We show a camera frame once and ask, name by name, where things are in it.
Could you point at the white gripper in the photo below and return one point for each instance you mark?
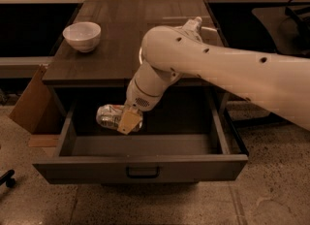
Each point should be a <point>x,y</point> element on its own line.
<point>138,98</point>

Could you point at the crushed 7up can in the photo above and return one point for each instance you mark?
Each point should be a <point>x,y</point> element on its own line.
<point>108,116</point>

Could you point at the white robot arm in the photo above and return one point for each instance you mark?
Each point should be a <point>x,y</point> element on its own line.
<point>277,83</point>

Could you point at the open top drawer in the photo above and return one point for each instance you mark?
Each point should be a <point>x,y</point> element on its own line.
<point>180,157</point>

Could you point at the dark wooden drawer cabinet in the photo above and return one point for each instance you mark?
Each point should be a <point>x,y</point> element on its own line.
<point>83,82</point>

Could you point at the brown cardboard piece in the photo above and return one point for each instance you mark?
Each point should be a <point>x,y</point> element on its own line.
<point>35,110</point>

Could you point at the white ceramic bowl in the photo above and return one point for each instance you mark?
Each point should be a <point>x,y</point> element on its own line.
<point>83,36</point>

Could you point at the clear plastic water bottle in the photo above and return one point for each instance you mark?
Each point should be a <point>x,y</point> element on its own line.
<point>193,25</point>

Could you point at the black office chair base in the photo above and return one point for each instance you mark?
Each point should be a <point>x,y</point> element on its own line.
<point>8,179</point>

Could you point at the black drawer handle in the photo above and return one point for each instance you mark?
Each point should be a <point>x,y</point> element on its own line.
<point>142,173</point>

